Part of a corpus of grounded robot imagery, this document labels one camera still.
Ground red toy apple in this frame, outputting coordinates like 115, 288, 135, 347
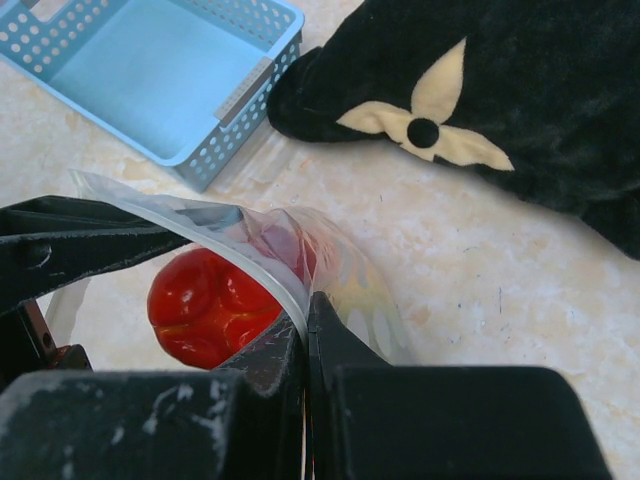
260, 225, 317, 285

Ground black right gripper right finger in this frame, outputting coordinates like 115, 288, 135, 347
307, 293, 611, 479

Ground black pillow with cream flowers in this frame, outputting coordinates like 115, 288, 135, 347
267, 1, 639, 258

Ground clear dotted zip top bag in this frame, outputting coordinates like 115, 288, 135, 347
70, 170, 414, 365

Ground light blue plastic basket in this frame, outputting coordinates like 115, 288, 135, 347
1, 0, 305, 192

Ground red yellow toy pepper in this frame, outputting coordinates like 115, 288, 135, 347
147, 248, 282, 370

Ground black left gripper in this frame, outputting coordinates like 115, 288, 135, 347
1, 195, 189, 380

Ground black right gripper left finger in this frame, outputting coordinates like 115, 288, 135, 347
1, 317, 304, 479

